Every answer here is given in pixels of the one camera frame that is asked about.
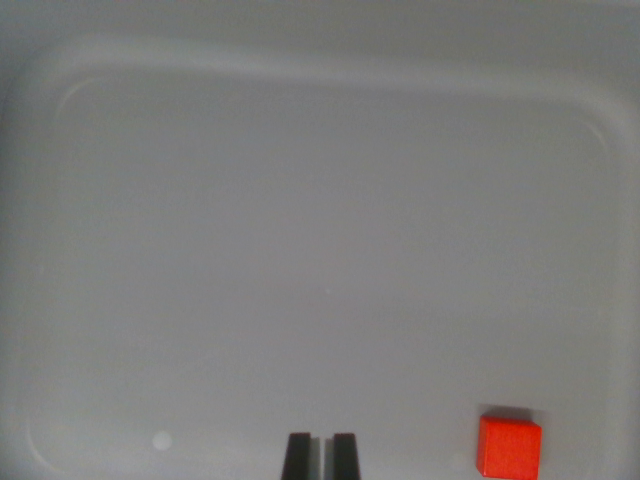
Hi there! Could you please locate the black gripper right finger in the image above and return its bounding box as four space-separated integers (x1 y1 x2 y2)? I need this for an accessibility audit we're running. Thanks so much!
329 432 363 480

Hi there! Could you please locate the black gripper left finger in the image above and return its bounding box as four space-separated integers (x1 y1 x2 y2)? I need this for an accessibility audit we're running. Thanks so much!
281 432 314 480

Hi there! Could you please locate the red block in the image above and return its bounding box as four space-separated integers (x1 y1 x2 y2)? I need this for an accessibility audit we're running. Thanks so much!
474 414 544 480

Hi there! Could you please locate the white plastic bin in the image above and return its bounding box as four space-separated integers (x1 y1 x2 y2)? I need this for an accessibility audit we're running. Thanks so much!
0 0 640 480

